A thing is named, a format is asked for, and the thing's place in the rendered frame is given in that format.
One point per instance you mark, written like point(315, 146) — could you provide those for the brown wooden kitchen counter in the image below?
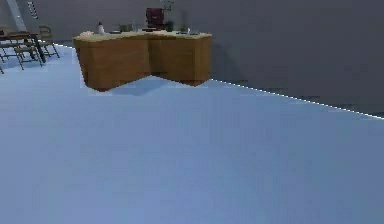
point(133, 60)

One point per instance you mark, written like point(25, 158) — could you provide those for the small green plant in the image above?
point(183, 28)

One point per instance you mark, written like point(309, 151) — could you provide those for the dark mug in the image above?
point(169, 26)

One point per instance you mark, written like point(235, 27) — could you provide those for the dark red coffee machine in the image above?
point(155, 17)

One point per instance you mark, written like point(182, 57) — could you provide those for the clear glass tumbler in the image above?
point(134, 26)

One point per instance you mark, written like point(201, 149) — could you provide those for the dark green pot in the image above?
point(125, 27)

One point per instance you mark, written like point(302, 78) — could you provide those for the white bottle with dark cap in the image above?
point(100, 28)

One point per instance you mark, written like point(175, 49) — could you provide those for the pale round plate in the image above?
point(86, 33)

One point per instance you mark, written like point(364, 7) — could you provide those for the wooden slatted chair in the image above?
point(46, 36)
point(26, 51)

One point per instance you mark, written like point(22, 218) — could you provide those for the dark wooden dining table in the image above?
point(20, 37)

